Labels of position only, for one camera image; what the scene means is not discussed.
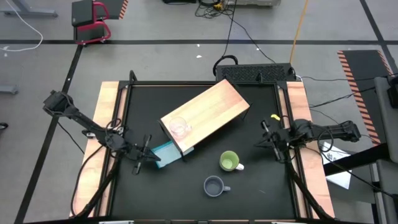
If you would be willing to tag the clear glass mug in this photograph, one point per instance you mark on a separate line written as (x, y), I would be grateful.
(178, 127)

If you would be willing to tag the wooden table side board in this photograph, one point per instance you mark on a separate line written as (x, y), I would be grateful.
(102, 102)
(297, 99)

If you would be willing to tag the wooden shelf with black frame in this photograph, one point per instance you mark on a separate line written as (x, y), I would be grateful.
(211, 109)

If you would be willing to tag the black panel with hazard stripes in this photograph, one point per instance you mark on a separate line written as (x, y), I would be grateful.
(113, 7)

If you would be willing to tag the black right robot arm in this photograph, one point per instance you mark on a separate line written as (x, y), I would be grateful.
(329, 130)

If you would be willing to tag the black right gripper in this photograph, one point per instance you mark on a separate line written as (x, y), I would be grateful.
(281, 145)

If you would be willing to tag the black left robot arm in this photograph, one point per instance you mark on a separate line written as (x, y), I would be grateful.
(81, 118)

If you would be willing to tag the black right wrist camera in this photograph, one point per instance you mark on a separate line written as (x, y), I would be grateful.
(284, 134)

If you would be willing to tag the grey ceramic mug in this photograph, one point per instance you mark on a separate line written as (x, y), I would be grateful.
(213, 186)

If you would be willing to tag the black mat with hazard stripes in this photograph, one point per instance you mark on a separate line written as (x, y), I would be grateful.
(363, 71)

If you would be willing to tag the black computer case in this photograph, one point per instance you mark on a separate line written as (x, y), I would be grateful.
(255, 73)

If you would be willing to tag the grey table foot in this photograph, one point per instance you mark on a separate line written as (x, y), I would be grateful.
(28, 12)

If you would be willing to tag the white paper sheet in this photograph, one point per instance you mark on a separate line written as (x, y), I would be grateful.
(340, 179)

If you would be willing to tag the small yellow tag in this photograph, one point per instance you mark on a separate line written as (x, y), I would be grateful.
(275, 117)

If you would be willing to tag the pink and black cart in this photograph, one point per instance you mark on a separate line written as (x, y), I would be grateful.
(84, 12)

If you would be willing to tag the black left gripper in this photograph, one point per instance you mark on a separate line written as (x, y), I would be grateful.
(136, 151)

